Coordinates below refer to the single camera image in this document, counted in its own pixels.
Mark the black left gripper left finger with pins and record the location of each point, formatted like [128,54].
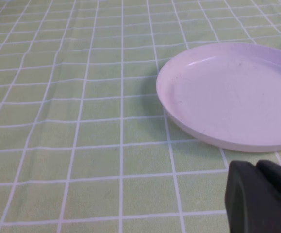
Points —
[247,206]

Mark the pink round plate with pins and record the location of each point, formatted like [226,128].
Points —
[227,97]

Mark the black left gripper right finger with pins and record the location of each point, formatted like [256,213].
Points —
[278,177]

